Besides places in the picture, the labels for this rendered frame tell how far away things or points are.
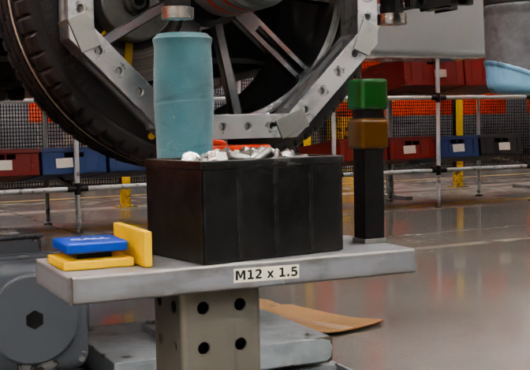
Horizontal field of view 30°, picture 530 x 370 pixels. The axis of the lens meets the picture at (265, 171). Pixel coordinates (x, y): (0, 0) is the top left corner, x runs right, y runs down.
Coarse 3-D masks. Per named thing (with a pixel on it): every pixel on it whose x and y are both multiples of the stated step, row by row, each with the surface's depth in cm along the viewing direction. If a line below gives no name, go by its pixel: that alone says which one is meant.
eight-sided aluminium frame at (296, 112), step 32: (64, 0) 152; (352, 0) 171; (64, 32) 151; (96, 32) 150; (352, 32) 171; (96, 64) 150; (128, 64) 153; (320, 64) 171; (352, 64) 169; (128, 96) 153; (320, 96) 167; (224, 128) 161; (256, 128) 162; (288, 128) 164
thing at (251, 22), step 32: (160, 0) 170; (192, 0) 172; (288, 0) 194; (320, 0) 178; (128, 32) 163; (224, 32) 170; (256, 32) 173; (288, 32) 192; (320, 32) 179; (224, 64) 171; (288, 64) 176; (256, 96) 184; (288, 96) 174
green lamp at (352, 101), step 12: (348, 84) 127; (360, 84) 125; (372, 84) 125; (384, 84) 126; (348, 96) 127; (360, 96) 125; (372, 96) 125; (384, 96) 126; (348, 108) 128; (360, 108) 125; (372, 108) 125; (384, 108) 126
